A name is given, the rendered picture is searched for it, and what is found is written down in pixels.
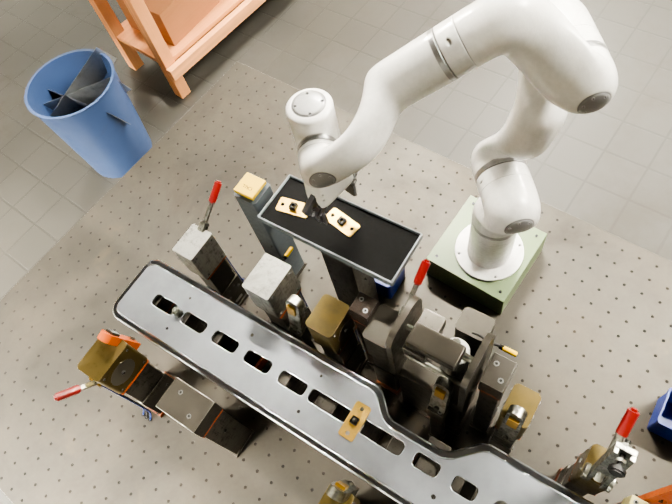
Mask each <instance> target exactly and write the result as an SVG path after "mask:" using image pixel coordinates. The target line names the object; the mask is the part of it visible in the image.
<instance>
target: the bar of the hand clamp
mask: <svg viewBox="0 0 672 504"><path fill-rule="evenodd" d="M630 444H631V441H630V440H628V439H625V441H624V442H622V443H621V442H619V441H616V442H615V443H614V444H613V445H612V446H611V447H610V448H609V449H608V450H607V451H606V452H605V453H604V454H603V455H602V456H601V457H600V458H599V459H598V460H597V461H596V462H595V463H594V464H593V465H592V466H591V469H590V471H589V474H588V475H587V477H586V478H585V480H586V481H589V480H590V479H591V478H592V477H593V476H594V475H595V474H596V473H598V472H600V473H602V474H604V475H605V479H604V481H603V482H601V485H600V486H599V488H601V489H604V488H605V487H607V486H608V485H609V484H610V483H611V482H613V481H614V480H615V479H616V478H617V477H618V478H625V477H626V474H627V472H626V470H627V469H628V468H629V467H630V466H632V465H633V464H634V463H635V461H636V458H637V456H638V451H636V450H634V449H632V446H631V445H630Z"/></svg>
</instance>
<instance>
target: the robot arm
mask: <svg viewBox="0 0 672 504"><path fill-rule="evenodd" d="M499 56H505V57H507V58H508V59H509V60H510V61H511V62H512V63H513V64H514V65H515V66H516V67H517V68H518V86H517V93H516V98H515V102H514V105H513V107H512V110H511V112H510V114H509V117H508V119H507V121H506V123H505V124H504V126H503V127H502V128H501V130H500V131H499V132H497V133H496V134H494V135H492V136H490V137H488V138H486V139H484V140H482V141H481V142H479V143H478V144H477V145H476V147H475V148H474V150H473V152H472V156H471V169H472V173H473V176H474V180H475V183H476V186H477V189H478V192H479V195H480V197H479V199H478V200H477V201H476V203H475V205H474V208H473V212H472V219H471V224H470V225H468V226H467V227H466V228H464V229H463V230H462V231H461V233H460V234H459V236H458V238H457V240H456V244H455V256H456V260H457V262H458V264H459V266H460V267H461V268H462V269H463V271H464V272H465V273H467V274H468V275H469V276H471V277H473V278H475V279H478V280H481V281H486V282H495V281H500V280H504V279H506V278H508V277H510V276H511V275H513V274H514V273H515V272H516V271H517V270H518V268H519V267H520V265H521V263H522V260H523V257H524V246H523V242H522V240H521V238H520V236H519V235H518V234H517V233H522V232H525V231H527V230H530V229H531V228H533V227H534V226H535V225H536V224H537V223H538V221H539V219H540V215H541V204H540V199H539V196H538V192H537V190H536V187H535V184H534V181H533V179H532V176H531V173H530V171H529V168H528V165H527V163H526V159H532V158H535V157H537V156H539V155H541V154H542V153H544V152H545V151H546V150H547V149H548V148H549V146H550V145H551V144H552V142H553V141H554V139H555V138H556V136H557V134H558V133H559V131H560V129H561V128H562V126H563V124H564V122H565V120H566V117H567V113H568V112H569V113H573V114H588V113H592V112H596V111H598V110H600V109H602V108H603V107H605V106H606V105H607V104H608V103H609V102H610V101H611V100H612V98H613V97H614V95H615V93H616V91H617V88H618V73H617V69H616V66H615V63H614V61H613V59H612V57H611V55H610V53H609V51H608V49H607V47H606V45H605V43H604V41H603V39H602V37H601V35H600V33H599V31H598V29H597V27H596V25H595V23H594V21H593V19H592V17H591V15H590V14H589V12H588V10H587V9H586V7H585V6H584V5H583V3H581V2H580V1H579V0H475V1H474V2H472V3H471V4H469V5H467V6H466V7H464V8H463V9H461V10H460V11H458V12H456V13H455V14H453V15H452V16H450V17H449V18H447V19H445V20H444V21H442V22H441V23H439V24H437V25H436V26H434V27H433V28H431V29H430V30H428V31H426V32H425V33H423V34H422V35H420V36H419V37H417V38H416V39H414V40H413V41H411V42H409V43H408V44H406V45H405V46H403V47H402V48H400V49H399V50H397V51H396V52H394V53H393V54H391V55H389V56H388V57H386V58H385V59H383V60H382V61H380V62H379V63H377V64H376V65H375V66H374V67H372V68H371V69H370V70H369V72H368V73H367V75H366V78H365V82H364V88H363V93H362V98H361V102H360V105H359V108H358V111H357V113H356V115H355V117H354V119H353V121H352V123H351V124H350V126H349V127H348V128H347V130H346V131H345V132H344V133H343V134H342V135H341V134H340V130H339V126H338V121H337V117H336V112H335V108H334V103H333V100H332V98H331V96H330V95H329V94H328V93H327V92H326V91H324V90H321V89H317V88H308V89H304V90H301V91H299V92H297V93H296V94H294V95H293V96H292V97H291V98H290V99H289V101H288V103H287V105H286V115H287V118H288V121H289V124H290V127H291V130H292V133H293V136H294V139H295V143H296V147H297V153H298V162H299V170H300V174H301V177H302V179H303V181H304V185H305V190H306V194H307V197H308V200H307V202H306V203H305V205H304V207H303V209H302V210H301V212H302V213H303V214H305V215H306V216H311V217H316V219H317V220H318V221H319V222H320V223H322V222H323V223H325V224H326V225H327V224H328V222H329V221H328V218H327V215H326V213H325V212H324V211H325V208H326V207H327V206H328V205H330V204H331V203H332V202H333V201H334V200H335V199H336V198H337V197H338V196H339V195H340V194H341V193H342V192H343V191H344V190H346V191H347V192H348V193H350V194H351V195H353V196H354V197H355V196H356V195H357V191H356V185H355V183H356V182H357V179H356V177H357V174H358V172H359V170H361V169H362V168H364V167H365V166H367V165H368V164H369V163H370V162H371V161H373V160H374V159H375V157H376V156H377V155H378V154H379V153H380V152H381V150H382V149H383V147H384V146H385V144H386V143H387V141H388V139H389V137H390V135H391V133H392V131H393V128H394V126H395V124H396V121H397V119H398V117H399V115H400V114H401V113H402V111H403V110H404V109H406V108H407V107H409V106H410V105H412V104H414V103H416V102H417V101H419V100H421V99H423V98H425V97H426V96H428V95H430V94H432V93H434V92H435V91H437V90H439V89H441V88H443V87H444V86H446V85H448V84H450V83H452V82H453V81H455V80H457V79H459V78H461V77H462V76H464V75H466V74H468V73H469V72H471V71H473V70H475V69H476V68H478V67H480V66H482V65H483V64H485V63H487V62H489V61H490V60H492V59H494V58H496V57H499ZM317 204H318V205H319V206H320V209H319V208H318V207H317Z"/></svg>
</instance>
